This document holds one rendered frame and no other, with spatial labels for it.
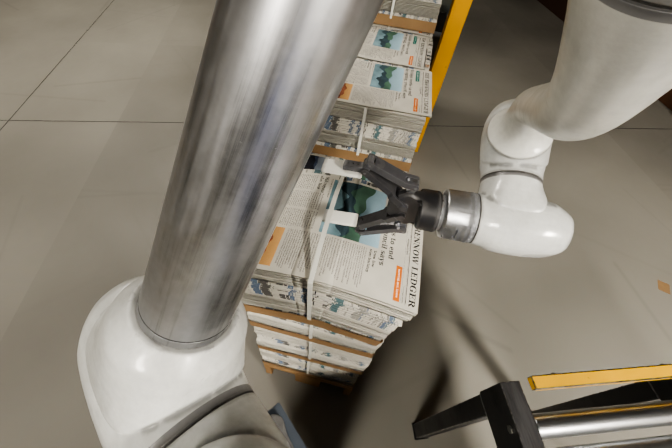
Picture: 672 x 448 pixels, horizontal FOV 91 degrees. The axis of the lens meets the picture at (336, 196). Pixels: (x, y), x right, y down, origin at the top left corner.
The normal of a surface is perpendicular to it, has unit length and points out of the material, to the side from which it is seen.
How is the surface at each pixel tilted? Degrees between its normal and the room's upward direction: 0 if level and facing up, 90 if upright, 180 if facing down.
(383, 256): 7
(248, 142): 73
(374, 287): 7
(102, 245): 0
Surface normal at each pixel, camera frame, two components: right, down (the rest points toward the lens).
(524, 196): -0.03, -0.42
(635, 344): 0.08, -0.64
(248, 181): 0.22, 0.58
